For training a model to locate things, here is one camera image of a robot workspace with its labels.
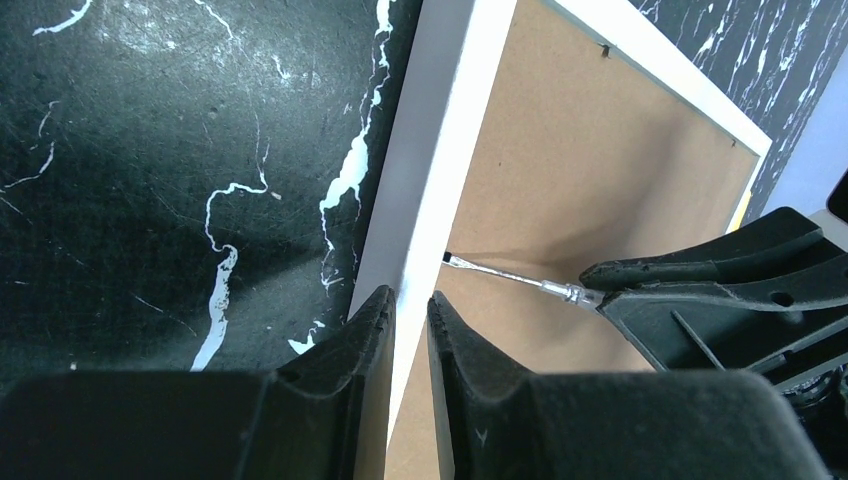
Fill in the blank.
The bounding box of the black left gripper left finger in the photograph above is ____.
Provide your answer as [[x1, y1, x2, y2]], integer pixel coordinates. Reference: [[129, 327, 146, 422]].
[[1, 286, 396, 479]]

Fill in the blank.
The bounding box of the clear grey screwdriver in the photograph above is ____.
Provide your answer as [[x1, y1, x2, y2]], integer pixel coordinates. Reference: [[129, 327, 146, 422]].
[[442, 251, 605, 312]]

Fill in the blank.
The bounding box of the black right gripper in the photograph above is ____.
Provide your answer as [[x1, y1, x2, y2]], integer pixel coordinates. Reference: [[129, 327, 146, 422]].
[[579, 207, 847, 479]]

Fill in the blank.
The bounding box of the yellow handled screwdriver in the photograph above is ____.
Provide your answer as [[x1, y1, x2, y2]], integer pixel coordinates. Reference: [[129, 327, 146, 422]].
[[725, 190, 752, 233]]

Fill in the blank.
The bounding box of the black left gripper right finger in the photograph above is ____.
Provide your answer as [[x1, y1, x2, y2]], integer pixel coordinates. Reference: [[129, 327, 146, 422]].
[[427, 293, 829, 479]]

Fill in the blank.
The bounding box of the white picture frame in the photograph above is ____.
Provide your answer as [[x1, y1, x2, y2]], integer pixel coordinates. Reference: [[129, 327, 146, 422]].
[[353, 1, 770, 479]]

